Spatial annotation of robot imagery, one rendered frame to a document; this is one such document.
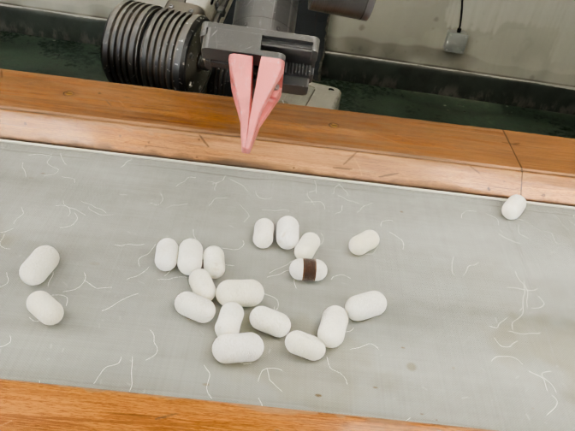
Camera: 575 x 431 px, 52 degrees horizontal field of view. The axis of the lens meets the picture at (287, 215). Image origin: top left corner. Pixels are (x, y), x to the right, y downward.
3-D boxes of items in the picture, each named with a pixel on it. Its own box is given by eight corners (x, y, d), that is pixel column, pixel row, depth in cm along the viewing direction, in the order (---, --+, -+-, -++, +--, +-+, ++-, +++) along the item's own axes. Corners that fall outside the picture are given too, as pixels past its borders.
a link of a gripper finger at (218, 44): (274, 141, 47) (287, 38, 49) (186, 129, 47) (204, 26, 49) (271, 167, 54) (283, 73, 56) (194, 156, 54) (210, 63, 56)
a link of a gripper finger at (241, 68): (303, 145, 47) (316, 41, 49) (216, 133, 47) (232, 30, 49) (297, 170, 54) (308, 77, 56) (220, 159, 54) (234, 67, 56)
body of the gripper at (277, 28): (317, 56, 49) (327, -21, 51) (198, 39, 49) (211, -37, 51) (311, 89, 56) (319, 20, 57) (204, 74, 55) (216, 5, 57)
